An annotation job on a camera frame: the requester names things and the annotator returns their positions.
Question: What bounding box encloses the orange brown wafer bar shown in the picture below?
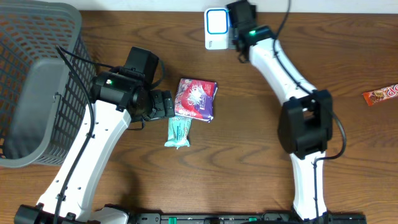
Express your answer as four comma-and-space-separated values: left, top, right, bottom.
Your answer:
363, 84, 398, 106

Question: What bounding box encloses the red purple snack bag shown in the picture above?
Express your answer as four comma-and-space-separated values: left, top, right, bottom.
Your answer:
175, 78, 218, 123

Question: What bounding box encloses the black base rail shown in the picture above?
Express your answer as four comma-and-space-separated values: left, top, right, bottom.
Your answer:
83, 212, 368, 224

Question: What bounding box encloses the teal snack packet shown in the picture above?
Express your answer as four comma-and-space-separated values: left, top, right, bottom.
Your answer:
164, 116, 192, 149

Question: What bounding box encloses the white barcode scanner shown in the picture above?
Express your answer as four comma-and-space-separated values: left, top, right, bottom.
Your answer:
204, 7, 229, 50

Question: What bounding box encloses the grey plastic mesh basket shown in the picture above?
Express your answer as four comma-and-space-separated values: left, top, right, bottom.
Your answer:
1, 1, 96, 168

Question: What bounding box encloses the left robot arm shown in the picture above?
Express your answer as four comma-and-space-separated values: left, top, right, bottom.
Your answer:
14, 71, 174, 224

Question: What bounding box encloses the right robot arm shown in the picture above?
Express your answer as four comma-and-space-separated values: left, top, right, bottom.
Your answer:
234, 26, 333, 222

